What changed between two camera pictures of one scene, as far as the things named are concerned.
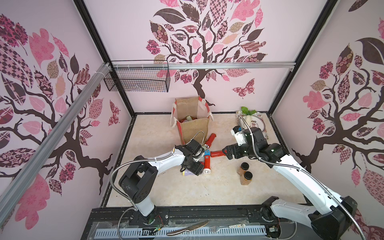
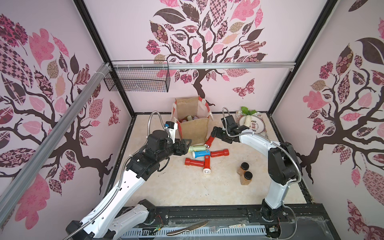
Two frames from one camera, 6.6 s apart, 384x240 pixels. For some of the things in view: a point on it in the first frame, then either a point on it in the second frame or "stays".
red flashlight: (208, 142) stays
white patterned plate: (257, 121) stays
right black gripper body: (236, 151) -> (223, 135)
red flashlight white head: (207, 170) stays
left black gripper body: (193, 166) -> (178, 150)
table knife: (190, 229) stays
